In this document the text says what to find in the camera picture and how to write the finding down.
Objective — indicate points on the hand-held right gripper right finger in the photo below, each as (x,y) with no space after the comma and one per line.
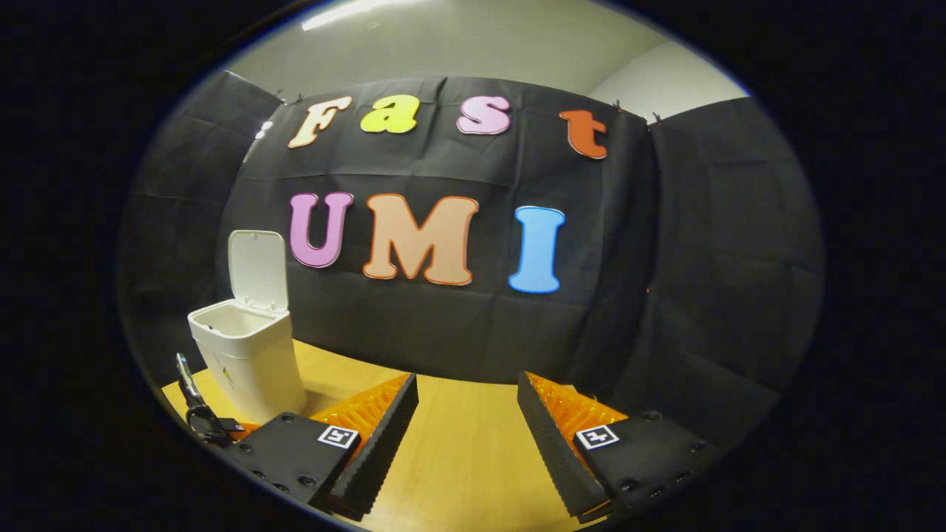
(550,451)

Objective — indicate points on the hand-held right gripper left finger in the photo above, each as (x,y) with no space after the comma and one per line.
(392,436)

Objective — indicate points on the wooden desktop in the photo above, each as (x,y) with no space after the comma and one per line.
(465,458)

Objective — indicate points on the white desktop garbage bin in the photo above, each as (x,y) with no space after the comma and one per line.
(259,369)

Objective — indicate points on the black backdrop cloth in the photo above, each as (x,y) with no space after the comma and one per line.
(443,332)

